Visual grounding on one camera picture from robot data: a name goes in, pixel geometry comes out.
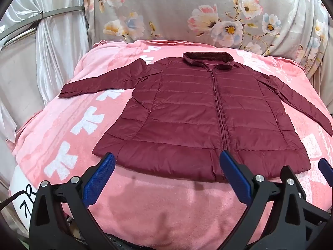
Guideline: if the pink printed blanket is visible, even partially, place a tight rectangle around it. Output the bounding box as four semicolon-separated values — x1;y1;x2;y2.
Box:
8;39;333;250

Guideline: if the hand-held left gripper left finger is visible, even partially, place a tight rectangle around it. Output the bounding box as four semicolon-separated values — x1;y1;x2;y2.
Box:
29;152;116;250

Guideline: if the black cable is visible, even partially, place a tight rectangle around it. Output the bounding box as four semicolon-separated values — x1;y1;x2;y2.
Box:
0;191;25;212

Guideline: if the maroon puffer jacket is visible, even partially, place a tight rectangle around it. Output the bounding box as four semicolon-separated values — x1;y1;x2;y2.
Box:
58;51;333;183

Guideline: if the grey floral sheet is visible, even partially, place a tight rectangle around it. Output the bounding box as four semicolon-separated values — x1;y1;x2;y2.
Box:
84;0;333;105

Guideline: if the white satin curtain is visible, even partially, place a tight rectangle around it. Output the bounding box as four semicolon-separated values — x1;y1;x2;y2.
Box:
0;0;90;144

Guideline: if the grey metal rail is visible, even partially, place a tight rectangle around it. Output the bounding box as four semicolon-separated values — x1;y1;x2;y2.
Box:
0;5;85;42

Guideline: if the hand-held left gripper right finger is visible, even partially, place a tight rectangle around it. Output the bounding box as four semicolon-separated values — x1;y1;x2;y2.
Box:
216;150;331;250

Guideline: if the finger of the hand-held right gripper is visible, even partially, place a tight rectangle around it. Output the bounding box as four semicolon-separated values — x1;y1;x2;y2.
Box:
318;157;333;180

